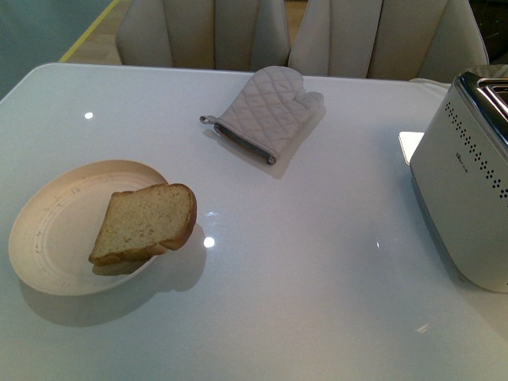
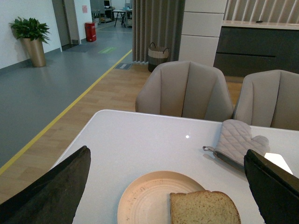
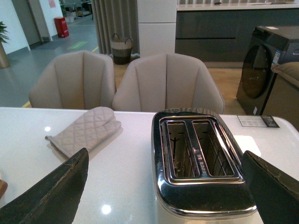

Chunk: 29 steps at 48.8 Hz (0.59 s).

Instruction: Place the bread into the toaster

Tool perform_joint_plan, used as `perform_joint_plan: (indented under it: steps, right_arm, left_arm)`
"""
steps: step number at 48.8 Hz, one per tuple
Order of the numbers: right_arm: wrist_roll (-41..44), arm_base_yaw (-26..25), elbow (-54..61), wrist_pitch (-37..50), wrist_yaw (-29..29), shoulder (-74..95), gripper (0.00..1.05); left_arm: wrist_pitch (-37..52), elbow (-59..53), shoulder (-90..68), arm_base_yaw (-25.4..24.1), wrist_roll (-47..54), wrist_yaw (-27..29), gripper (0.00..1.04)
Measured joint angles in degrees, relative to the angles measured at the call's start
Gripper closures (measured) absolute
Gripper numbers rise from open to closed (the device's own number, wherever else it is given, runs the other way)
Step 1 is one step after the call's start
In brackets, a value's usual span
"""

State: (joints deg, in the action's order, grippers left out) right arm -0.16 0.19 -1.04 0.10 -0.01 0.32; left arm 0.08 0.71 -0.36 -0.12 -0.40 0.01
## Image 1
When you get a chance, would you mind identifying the toasted bread slice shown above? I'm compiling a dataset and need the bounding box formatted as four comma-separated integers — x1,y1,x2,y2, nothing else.
89,183,197,267

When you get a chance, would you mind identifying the white silver toaster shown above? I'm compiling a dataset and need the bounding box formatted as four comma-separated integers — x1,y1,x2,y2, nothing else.
410,65,507,293

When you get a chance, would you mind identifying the grey quilted oven mitt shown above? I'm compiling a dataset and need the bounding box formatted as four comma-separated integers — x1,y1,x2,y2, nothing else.
200,66,324,165

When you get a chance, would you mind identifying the beige left dining chair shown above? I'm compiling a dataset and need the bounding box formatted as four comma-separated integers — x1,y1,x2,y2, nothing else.
116,0,291,71

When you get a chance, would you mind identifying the beige dining chair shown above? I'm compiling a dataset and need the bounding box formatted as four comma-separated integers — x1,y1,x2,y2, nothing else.
116,0,291,71
289,0,489,83

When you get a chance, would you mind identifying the cream round plate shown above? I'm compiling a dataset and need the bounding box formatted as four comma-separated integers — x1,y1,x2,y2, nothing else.
9,160,167,296

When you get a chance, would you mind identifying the beige right dining chair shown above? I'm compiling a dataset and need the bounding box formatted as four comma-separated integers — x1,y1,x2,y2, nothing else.
289,0,489,83

